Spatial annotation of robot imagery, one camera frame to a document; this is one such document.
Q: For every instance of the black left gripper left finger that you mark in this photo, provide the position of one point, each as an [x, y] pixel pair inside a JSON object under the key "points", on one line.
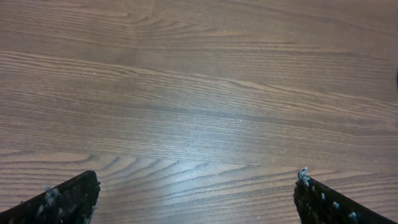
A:
{"points": [[71, 202]]}

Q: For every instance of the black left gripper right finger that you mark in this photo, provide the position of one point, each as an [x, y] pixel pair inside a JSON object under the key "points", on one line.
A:
{"points": [[316, 203]]}

